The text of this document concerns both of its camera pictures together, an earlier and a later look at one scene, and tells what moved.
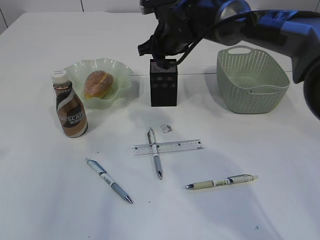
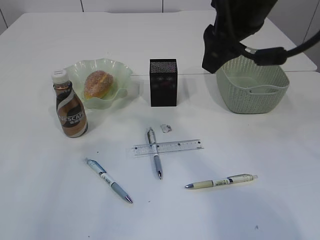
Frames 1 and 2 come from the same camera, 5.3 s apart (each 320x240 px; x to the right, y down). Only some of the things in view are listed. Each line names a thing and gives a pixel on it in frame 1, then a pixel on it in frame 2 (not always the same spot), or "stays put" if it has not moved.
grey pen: (155, 150) stays put
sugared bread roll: (97, 84) stays put
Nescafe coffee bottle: (70, 108) stays put
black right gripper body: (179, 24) to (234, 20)
